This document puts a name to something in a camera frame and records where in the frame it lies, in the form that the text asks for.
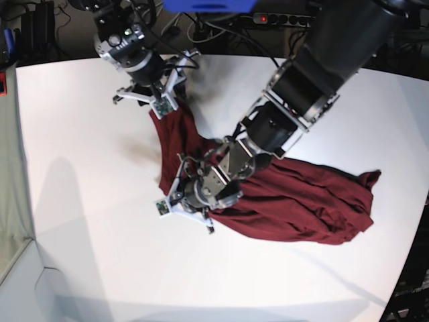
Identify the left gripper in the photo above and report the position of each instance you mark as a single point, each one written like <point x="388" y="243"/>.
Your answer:
<point x="182" y="197"/>

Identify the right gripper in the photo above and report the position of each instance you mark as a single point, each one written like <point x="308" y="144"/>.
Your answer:
<point x="153" y="78"/>

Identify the dark red t-shirt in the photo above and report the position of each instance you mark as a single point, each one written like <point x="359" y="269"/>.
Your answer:
<point x="289" y="201"/>

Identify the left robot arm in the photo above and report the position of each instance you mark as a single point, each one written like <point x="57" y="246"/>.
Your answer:
<point x="343" y="37"/>

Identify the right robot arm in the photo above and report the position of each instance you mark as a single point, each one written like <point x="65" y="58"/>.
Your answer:
<point x="120" y="40"/>

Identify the blue box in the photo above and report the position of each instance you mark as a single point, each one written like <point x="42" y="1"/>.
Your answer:
<point x="203" y="6"/>

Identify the black power strip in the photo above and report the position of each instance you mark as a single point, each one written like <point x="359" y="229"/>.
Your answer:
<point x="283" y="20"/>

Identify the red and black device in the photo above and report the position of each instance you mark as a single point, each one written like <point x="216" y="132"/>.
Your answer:
<point x="3" y="84"/>

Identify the grey fabric side panel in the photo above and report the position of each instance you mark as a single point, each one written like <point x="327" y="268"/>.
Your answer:
<point x="17" y="229"/>

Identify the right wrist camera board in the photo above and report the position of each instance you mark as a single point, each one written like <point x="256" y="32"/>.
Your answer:
<point x="162" y="107"/>

